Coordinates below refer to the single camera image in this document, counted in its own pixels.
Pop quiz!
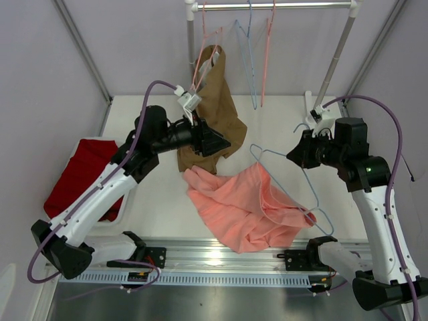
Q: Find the blue wire hanger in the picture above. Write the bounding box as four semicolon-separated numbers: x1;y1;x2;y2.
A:
248;138;335;237
234;1;257;110

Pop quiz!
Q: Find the white metal clothes rack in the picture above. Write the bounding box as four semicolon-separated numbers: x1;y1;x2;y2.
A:
186;0;362;114

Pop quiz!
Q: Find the brown skirt on hanger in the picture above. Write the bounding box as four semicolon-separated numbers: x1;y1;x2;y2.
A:
177;45;247;174

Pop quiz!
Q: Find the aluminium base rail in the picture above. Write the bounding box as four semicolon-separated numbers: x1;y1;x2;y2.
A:
45;237;372;275

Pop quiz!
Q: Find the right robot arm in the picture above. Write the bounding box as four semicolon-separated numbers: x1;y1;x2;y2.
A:
286;118;427;311

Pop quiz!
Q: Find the pink wire hanger middle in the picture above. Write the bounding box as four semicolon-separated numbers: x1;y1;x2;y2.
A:
260;0;276;107

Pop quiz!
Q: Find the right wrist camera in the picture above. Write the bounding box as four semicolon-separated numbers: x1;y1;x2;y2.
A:
307;104;335;137

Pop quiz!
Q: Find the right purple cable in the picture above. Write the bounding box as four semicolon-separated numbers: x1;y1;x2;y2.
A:
320;95;421;321

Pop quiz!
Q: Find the white plastic bin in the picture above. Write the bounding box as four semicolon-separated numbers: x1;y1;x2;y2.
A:
68;135;140;238

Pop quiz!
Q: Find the pink hanger holding brown skirt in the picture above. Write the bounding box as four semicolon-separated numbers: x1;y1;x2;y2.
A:
186;1;223;93

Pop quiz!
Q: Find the red garment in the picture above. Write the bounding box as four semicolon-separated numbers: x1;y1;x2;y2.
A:
43;138;118;219

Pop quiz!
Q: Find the slotted cable duct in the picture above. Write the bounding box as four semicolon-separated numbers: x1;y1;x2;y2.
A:
60;270;311;288

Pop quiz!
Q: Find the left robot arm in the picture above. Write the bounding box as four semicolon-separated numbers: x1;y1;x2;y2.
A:
31;105;231;280

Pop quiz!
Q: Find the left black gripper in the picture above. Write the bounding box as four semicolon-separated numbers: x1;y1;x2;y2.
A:
152;110;230;157

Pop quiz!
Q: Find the pink pleated skirt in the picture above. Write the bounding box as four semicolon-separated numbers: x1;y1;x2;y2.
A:
183;163;316;253

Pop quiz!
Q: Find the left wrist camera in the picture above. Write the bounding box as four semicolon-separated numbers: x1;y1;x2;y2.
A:
174;86;202;124

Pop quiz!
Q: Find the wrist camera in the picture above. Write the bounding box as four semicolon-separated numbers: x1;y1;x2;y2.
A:
307;104;335;137
174;86;202;124

